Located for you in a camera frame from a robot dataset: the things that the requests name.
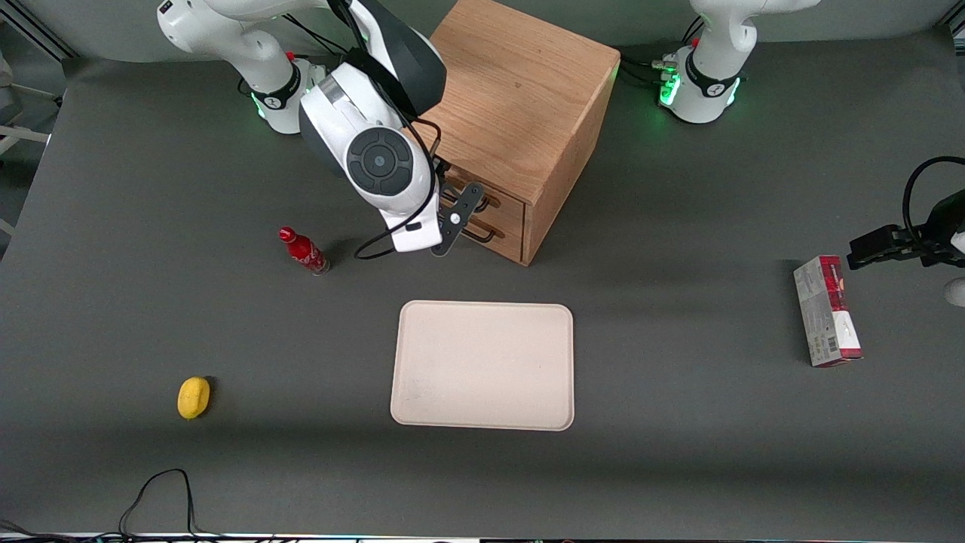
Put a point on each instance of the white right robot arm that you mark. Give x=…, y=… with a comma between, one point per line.
x=339, y=113

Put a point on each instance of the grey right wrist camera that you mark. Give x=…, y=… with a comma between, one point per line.
x=415, y=234

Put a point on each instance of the red cola bottle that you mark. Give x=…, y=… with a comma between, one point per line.
x=305, y=253

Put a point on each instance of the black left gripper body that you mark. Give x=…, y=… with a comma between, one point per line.
x=942, y=227

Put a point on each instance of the yellow lemon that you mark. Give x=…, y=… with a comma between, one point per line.
x=194, y=397

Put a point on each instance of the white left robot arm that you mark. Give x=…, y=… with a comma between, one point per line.
x=712, y=90

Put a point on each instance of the white metal stand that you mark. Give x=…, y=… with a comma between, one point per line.
x=22, y=136

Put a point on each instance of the black frame rail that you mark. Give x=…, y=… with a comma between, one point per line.
x=41, y=34
x=951, y=24

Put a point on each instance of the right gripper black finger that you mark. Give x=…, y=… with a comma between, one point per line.
x=453, y=191

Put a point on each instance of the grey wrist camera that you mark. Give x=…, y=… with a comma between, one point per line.
x=415, y=234
x=957, y=292

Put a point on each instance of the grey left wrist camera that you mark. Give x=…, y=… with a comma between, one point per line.
x=957, y=292

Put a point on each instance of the wooden drawer cabinet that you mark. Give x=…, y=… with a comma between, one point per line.
x=528, y=83

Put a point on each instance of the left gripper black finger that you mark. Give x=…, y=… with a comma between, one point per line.
x=878, y=251
x=901, y=234

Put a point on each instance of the grey and red carton box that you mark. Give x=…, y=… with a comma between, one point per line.
x=825, y=317

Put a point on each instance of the beige plastic tray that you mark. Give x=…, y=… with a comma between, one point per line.
x=482, y=366

